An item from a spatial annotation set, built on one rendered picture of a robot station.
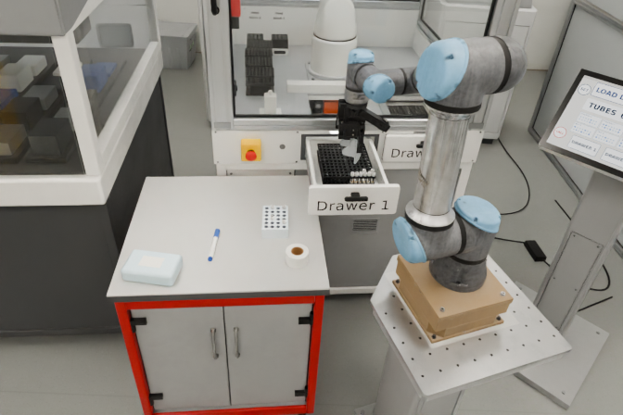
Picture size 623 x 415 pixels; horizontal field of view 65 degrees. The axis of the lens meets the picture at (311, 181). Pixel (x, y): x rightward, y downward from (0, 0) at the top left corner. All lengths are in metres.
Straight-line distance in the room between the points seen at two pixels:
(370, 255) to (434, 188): 1.16
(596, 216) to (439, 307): 0.95
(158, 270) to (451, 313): 0.79
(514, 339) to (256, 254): 0.76
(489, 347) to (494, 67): 0.73
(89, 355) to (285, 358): 0.96
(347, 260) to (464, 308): 0.99
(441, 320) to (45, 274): 1.47
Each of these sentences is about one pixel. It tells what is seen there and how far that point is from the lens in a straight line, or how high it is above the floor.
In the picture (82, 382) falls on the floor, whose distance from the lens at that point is 2.29.
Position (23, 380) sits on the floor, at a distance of 2.38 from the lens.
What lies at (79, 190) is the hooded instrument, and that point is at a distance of 1.71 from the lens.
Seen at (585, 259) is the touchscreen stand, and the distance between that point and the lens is 2.20.
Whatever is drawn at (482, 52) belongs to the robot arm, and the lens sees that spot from 1.01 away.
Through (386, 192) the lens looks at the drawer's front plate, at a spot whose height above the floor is 0.91.
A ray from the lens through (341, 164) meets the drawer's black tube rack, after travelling 1.69.
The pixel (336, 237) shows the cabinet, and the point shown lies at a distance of 2.13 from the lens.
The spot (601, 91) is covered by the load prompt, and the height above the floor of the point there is 1.15.
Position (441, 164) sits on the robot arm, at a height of 1.26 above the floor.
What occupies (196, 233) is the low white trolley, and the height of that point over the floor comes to 0.76.
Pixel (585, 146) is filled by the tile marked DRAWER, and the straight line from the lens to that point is 1.91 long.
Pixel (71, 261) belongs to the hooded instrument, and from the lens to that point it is 2.04.
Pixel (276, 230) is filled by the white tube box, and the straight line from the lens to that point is 1.55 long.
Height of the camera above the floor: 1.81
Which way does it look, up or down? 35 degrees down
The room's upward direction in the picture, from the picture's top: 3 degrees clockwise
